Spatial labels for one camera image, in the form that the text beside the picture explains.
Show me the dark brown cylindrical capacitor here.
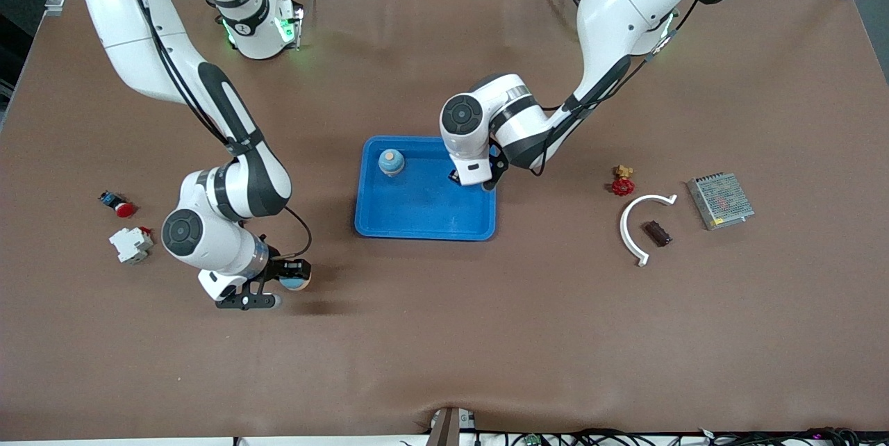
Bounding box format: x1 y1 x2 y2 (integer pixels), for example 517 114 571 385
643 220 673 248

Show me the blue plastic tray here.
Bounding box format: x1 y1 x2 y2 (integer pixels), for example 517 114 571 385
354 135 498 242

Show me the red handwheel brass valve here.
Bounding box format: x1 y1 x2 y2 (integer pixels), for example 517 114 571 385
611 165 636 197

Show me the white curved plastic clamp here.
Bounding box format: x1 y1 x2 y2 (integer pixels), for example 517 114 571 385
620 194 678 267

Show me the white circuit breaker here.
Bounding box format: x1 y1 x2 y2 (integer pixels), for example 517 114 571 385
108 226 155 265

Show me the red pushbutton with blue body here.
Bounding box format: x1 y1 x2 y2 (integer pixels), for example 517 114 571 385
99 190 137 219

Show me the perforated metal power supply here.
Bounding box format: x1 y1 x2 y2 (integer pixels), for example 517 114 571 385
687 172 756 231

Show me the brown camera mount post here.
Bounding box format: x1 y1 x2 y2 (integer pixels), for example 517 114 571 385
425 406 479 446

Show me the black cable bundle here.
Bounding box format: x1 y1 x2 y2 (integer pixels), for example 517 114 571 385
476 427 889 446

